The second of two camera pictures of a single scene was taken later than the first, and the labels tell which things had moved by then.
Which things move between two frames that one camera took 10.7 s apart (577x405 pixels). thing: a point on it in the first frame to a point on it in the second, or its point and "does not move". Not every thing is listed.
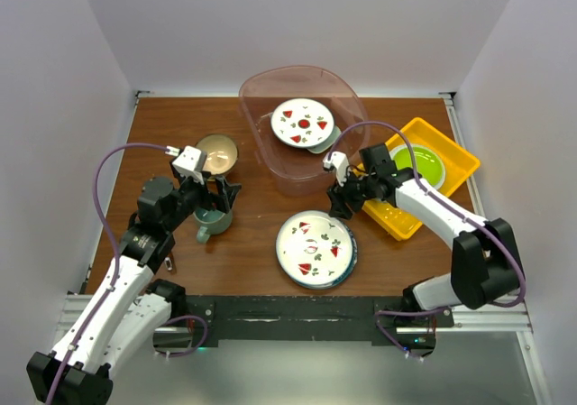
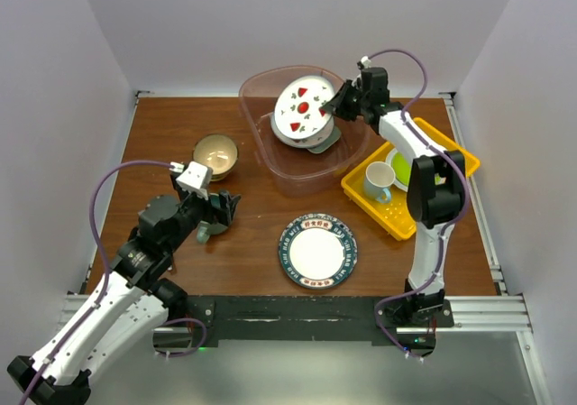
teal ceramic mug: [211, 222] does not move
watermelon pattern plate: [314, 247] to [297, 109]
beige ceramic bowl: [222, 154] does not move
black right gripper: [338, 207] to [336, 105]
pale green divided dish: [334, 137] does not move
